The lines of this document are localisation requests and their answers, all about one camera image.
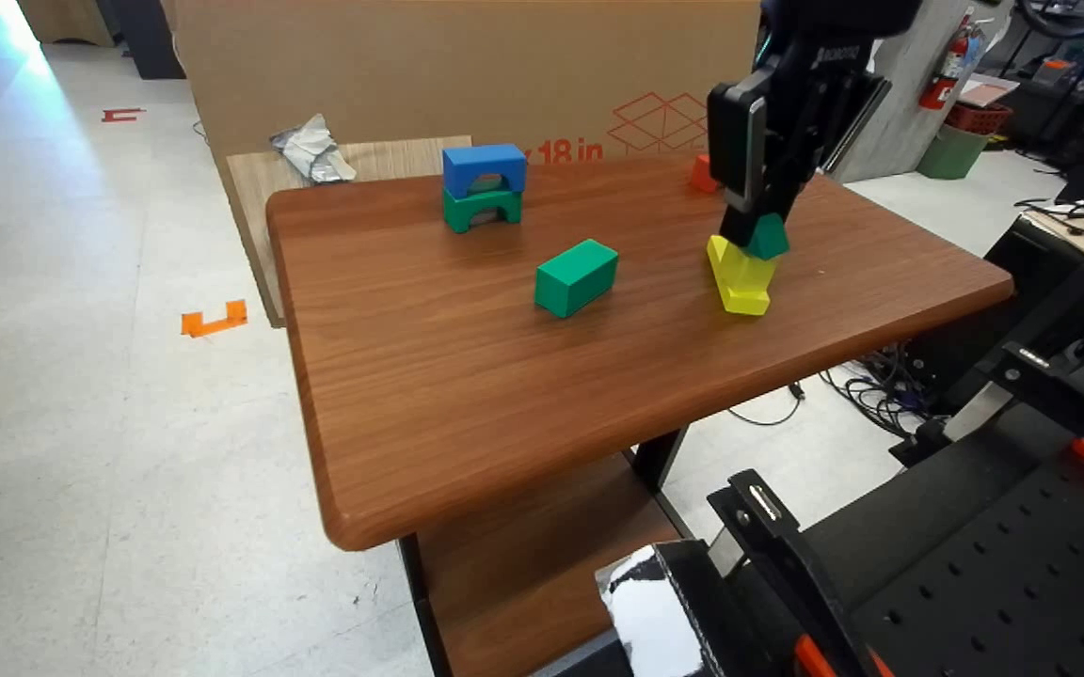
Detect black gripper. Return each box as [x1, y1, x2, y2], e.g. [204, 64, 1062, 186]
[714, 35, 896, 263]

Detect green triangle block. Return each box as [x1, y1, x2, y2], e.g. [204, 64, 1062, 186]
[741, 210, 796, 263]

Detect orange arch block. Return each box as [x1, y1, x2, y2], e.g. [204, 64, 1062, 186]
[687, 152, 724, 200]

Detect yellow long block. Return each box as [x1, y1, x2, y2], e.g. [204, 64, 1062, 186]
[704, 233, 780, 319]

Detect green rectangular block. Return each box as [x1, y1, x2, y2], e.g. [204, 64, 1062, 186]
[532, 238, 620, 325]

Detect green bin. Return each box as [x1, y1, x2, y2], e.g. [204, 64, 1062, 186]
[914, 126, 990, 186]

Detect red fire extinguisher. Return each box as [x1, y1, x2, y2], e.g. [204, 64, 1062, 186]
[920, 15, 988, 118]

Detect green arch block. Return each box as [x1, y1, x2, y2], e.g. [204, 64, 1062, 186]
[441, 181, 527, 238]

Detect blue arch block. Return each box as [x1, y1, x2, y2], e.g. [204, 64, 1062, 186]
[441, 138, 532, 203]

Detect cardboard box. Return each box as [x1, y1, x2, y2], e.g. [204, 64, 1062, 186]
[166, 0, 767, 168]

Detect black perforated board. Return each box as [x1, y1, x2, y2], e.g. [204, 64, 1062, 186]
[801, 354, 1084, 677]

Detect crumpled white plastic bag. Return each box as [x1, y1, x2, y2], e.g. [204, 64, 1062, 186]
[269, 114, 358, 188]

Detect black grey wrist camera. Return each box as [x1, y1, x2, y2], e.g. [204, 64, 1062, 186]
[704, 67, 776, 203]

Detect grey tangled floor cables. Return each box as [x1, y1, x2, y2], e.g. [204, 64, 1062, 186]
[726, 349, 949, 440]

